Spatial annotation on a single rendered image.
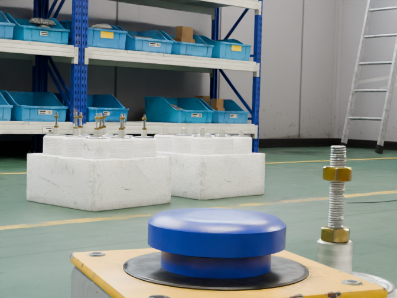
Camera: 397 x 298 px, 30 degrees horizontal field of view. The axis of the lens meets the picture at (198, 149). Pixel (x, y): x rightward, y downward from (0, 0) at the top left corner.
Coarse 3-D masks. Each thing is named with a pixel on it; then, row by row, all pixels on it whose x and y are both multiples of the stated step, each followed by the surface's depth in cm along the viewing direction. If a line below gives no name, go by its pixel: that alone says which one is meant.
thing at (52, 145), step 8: (56, 112) 278; (56, 120) 278; (56, 128) 277; (48, 136) 275; (56, 136) 274; (64, 136) 277; (48, 144) 274; (56, 144) 274; (48, 152) 274; (56, 152) 274
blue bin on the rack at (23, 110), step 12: (12, 96) 539; (24, 96) 546; (36, 96) 547; (48, 96) 535; (12, 108) 502; (24, 108) 494; (36, 108) 500; (48, 108) 505; (60, 108) 512; (12, 120) 505; (24, 120) 495; (36, 120) 502; (48, 120) 508; (60, 120) 514
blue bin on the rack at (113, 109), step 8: (56, 96) 555; (88, 96) 580; (96, 96) 579; (104, 96) 571; (112, 96) 563; (64, 104) 547; (88, 104) 580; (96, 104) 578; (104, 104) 570; (112, 104) 562; (120, 104) 555; (88, 112) 525; (96, 112) 528; (104, 112) 533; (112, 112) 538; (120, 112) 543; (88, 120) 526; (112, 120) 539; (120, 120) 544
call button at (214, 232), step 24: (168, 216) 21; (192, 216) 21; (216, 216) 21; (240, 216) 21; (264, 216) 21; (168, 240) 20; (192, 240) 19; (216, 240) 19; (240, 240) 19; (264, 240) 20; (168, 264) 20; (192, 264) 20; (216, 264) 20; (240, 264) 20; (264, 264) 20
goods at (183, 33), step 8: (40, 24) 514; (48, 24) 513; (96, 24) 556; (104, 24) 554; (176, 32) 600; (184, 32) 599; (192, 32) 607; (176, 40) 598; (184, 40) 599; (192, 40) 608
